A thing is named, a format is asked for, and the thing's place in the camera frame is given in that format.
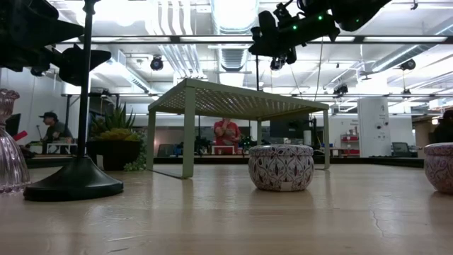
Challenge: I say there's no green perforated metal shelf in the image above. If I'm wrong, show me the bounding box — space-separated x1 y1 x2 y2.
146 77 331 180

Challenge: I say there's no small white table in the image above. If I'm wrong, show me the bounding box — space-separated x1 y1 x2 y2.
45 142 79 155
211 144 236 156

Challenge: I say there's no white column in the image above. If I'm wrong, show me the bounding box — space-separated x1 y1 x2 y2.
357 97 392 159

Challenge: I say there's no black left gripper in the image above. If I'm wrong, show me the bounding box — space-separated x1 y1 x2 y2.
0 0 113 87

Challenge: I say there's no pink glass candle holder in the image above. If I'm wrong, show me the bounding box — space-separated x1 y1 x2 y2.
0 88 32 195

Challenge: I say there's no patterned round candle tin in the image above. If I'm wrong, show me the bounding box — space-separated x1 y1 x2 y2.
423 142 453 195
247 143 315 193

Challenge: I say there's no tall black candlestick holder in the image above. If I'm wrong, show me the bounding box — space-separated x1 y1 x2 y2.
23 0 125 203

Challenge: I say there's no black overhead rig beam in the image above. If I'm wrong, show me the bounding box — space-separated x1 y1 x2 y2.
52 34 453 45

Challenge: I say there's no succulent plant in black pot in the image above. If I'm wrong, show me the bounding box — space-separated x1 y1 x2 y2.
86 102 148 173

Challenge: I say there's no red storage shelf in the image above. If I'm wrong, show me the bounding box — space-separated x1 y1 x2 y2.
340 133 360 157

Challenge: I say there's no black office chair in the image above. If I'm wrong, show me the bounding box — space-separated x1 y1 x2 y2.
391 141 411 159

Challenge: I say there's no black table frame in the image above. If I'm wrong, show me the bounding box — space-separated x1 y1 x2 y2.
26 154 425 169

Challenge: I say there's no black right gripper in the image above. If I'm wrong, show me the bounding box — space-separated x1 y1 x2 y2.
248 9 340 57

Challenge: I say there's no black ceiling spotlight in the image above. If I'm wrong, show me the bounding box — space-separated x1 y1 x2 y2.
332 84 350 98
399 58 417 72
149 55 165 72

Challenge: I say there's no black monitor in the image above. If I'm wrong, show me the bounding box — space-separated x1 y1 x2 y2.
5 113 21 137
269 120 311 140

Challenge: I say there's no person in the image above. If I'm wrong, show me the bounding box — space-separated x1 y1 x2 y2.
38 111 75 155
433 109 453 145
213 118 242 156

